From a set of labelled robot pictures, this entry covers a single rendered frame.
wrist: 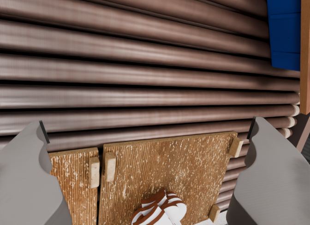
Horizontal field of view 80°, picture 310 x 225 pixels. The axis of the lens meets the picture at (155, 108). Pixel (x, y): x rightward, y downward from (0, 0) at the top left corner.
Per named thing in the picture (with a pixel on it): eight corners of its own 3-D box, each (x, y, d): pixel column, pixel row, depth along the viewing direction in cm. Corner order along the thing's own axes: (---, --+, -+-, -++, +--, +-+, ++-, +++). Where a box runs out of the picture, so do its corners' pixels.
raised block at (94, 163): (97, 178, 41) (99, 187, 39) (88, 180, 40) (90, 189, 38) (98, 155, 39) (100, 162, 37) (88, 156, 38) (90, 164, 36)
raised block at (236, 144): (231, 152, 60) (238, 157, 58) (227, 153, 59) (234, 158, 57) (236, 136, 58) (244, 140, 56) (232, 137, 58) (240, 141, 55)
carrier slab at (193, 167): (208, 215, 70) (211, 218, 69) (95, 255, 51) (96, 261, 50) (234, 131, 59) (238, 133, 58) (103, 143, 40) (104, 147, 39)
